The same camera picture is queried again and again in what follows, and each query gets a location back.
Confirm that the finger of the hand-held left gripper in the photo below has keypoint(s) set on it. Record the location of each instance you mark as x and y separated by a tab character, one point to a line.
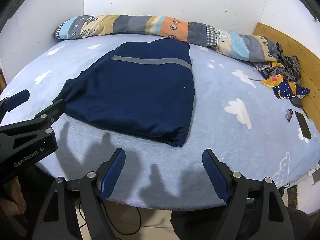
55	108
17	100

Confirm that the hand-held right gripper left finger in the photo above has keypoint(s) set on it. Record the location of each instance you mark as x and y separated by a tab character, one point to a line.
113	173

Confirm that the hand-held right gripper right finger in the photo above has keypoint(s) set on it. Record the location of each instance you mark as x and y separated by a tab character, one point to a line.
215	176

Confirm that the navy blue shirt grey stripe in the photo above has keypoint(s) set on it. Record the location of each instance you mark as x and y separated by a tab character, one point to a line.
140	92

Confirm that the person's left hand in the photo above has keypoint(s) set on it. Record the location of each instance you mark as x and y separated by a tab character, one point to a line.
11	200

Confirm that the light blue cloud bedsheet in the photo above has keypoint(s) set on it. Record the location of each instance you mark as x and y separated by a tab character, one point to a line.
225	142

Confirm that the black phone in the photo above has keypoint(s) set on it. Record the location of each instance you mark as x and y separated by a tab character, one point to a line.
303	126

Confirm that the small black object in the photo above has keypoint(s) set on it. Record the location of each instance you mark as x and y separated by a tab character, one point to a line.
297	102

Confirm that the yellow cloth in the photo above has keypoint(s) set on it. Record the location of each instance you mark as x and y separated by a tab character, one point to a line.
272	80

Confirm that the navy star print cloth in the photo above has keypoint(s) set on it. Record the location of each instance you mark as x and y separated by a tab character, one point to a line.
287	90

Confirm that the rolled patchwork quilt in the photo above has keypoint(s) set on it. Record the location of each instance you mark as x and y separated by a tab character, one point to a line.
140	23

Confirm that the dark patterned garment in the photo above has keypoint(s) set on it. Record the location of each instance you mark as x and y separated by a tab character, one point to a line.
290	63

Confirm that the wooden headboard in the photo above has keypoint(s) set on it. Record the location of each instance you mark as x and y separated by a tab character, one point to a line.
302	47

